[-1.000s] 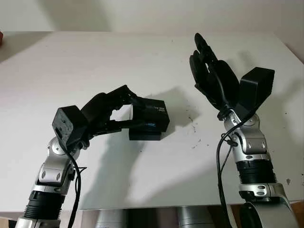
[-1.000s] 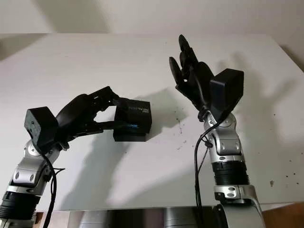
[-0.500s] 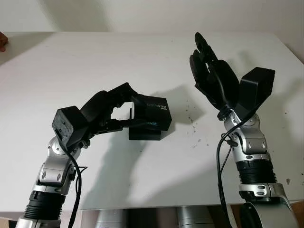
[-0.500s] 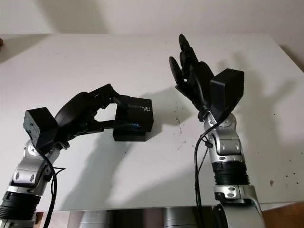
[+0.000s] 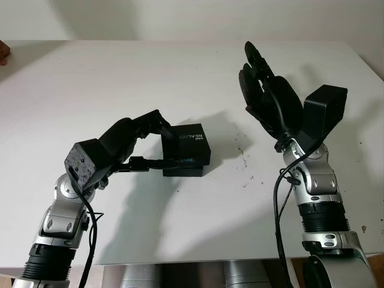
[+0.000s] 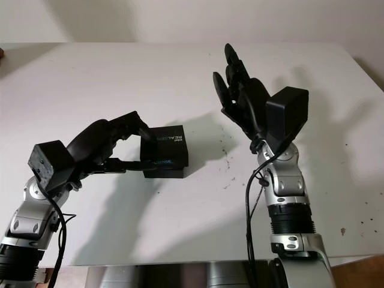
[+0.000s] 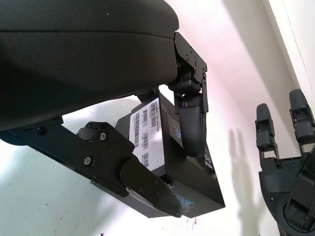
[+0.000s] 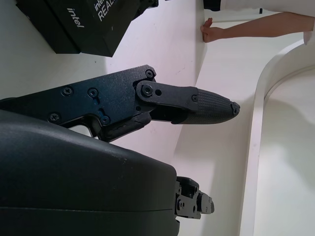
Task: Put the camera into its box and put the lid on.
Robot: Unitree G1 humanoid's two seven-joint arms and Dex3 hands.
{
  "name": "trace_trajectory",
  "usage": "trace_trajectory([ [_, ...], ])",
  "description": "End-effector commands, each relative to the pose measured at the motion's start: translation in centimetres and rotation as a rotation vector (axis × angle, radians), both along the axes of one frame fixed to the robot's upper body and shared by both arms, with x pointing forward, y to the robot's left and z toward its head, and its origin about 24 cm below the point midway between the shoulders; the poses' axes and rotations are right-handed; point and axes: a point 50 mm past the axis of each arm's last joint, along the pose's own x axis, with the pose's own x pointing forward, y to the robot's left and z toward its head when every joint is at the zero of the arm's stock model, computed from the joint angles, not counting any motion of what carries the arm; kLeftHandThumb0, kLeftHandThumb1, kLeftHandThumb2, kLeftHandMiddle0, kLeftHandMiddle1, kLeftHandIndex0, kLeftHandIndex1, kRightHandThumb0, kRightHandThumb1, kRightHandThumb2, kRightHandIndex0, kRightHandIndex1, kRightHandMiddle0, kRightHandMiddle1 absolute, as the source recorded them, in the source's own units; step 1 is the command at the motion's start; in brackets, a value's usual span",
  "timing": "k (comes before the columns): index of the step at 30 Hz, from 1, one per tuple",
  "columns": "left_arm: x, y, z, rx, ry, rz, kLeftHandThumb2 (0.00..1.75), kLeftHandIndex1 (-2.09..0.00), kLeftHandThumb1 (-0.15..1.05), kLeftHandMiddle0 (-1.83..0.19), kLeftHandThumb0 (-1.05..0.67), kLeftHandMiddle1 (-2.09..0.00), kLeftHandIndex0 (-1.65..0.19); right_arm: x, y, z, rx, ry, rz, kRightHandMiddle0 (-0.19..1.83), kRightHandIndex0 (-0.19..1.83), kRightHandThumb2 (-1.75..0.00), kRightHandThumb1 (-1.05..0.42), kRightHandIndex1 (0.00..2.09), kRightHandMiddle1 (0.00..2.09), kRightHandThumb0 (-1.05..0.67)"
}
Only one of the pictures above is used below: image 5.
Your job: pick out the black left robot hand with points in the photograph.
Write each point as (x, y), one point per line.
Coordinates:
(120, 141)

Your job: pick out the black RealSense box lid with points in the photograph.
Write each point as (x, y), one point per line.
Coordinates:
(189, 147)

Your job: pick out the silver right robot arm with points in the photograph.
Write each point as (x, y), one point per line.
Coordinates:
(318, 180)

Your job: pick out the grey left robot thigh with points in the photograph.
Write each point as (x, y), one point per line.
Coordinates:
(141, 277)

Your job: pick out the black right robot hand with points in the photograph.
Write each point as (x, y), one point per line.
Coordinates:
(279, 105)

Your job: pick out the grey right robot thigh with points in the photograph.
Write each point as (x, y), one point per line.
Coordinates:
(246, 276)

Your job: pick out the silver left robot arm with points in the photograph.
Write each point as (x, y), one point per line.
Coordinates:
(60, 216)

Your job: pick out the bare person hand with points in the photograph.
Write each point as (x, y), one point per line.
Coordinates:
(3, 52)

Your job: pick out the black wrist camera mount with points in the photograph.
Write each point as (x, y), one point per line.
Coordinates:
(325, 108)
(84, 162)

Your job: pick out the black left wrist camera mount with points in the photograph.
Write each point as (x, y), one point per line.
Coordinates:
(84, 162)

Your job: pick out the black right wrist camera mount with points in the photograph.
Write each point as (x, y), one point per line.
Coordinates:
(325, 108)

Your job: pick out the black box base with foam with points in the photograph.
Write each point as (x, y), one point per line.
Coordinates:
(186, 173)

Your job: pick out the grey robot thigh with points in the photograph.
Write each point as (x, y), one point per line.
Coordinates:
(246, 276)
(141, 277)

